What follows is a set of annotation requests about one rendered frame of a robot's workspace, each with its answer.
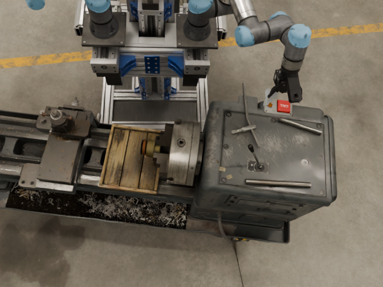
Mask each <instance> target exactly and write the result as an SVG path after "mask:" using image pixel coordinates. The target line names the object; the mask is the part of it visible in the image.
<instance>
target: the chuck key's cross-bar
mask: <svg viewBox="0 0 383 287"><path fill-rule="evenodd" d="M242 86H243V96H244V102H245V111H246V120H247V123H248V125H249V126H250V125H251V122H250V120H249V117H248V108H247V98H246V89H245V83H242ZM251 132H252V135H253V137H254V140H255V142H256V145H257V147H258V148H259V147H260V144H259V142H258V140H257V137H256V135H255V132H254V130H253V129H251Z"/></svg>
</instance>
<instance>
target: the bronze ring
mask: <svg viewBox="0 0 383 287"><path fill-rule="evenodd" d="M154 152H155V153H160V152H161V146H159V145H155V139H154V140H148V141H147V140H142V143H141V151H140V154H141V155H146V156H147V157H153V153H154Z"/></svg>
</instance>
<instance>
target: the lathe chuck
mask: <svg viewBox="0 0 383 287"><path fill-rule="evenodd" d="M174 121H175V122H177V121H179V122H180V123H181V124H180V125H177V124H174V126H173V133H172V141H171V146H170V154H169V163H168V173H167V177H168V178H169V177H172V178H174V179H173V181H170V180H167V183H173V184H178V185H185V184H186V178H187V173H188V166H189V158H190V149H191V144H192V134H193V121H188V120H179V119H175V120H174ZM180 139H182V140H184V141H185V144H184V146H179V145H178V143H177V142H178V140H180Z"/></svg>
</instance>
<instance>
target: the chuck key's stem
mask: <svg viewBox="0 0 383 287"><path fill-rule="evenodd" d="M251 129H253V130H254V129H256V125H255V124H254V125H250V126H245V127H243V128H241V129H236V130H232V131H231V134H236V133H239V132H246V131H249V130H251Z"/></svg>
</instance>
